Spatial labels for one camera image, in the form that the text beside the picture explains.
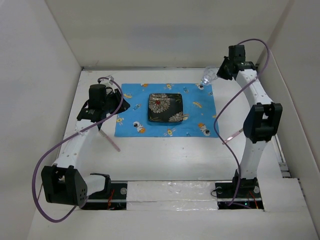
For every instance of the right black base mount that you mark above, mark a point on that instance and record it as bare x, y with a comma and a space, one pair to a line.
247, 197

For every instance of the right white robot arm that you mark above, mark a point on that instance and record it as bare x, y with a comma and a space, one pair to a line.
262, 121

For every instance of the pink-handled fork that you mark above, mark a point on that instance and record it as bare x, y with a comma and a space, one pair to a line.
232, 136

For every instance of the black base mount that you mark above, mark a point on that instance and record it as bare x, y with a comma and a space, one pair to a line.
247, 197
114, 200

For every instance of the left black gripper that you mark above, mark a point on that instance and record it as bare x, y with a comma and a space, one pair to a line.
116, 96

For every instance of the blue space-print cloth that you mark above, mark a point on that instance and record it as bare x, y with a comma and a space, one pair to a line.
199, 111

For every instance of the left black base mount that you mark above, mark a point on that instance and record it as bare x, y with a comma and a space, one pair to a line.
114, 200

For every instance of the pink-handled knife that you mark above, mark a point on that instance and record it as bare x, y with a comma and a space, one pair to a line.
115, 146

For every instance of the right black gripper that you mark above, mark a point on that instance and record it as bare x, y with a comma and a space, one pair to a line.
221, 73

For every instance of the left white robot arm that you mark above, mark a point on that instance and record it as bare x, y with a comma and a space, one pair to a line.
62, 181

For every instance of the black floral square plate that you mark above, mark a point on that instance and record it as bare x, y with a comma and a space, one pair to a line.
165, 108

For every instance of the clear plastic cup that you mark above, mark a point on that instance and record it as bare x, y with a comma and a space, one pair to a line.
209, 75

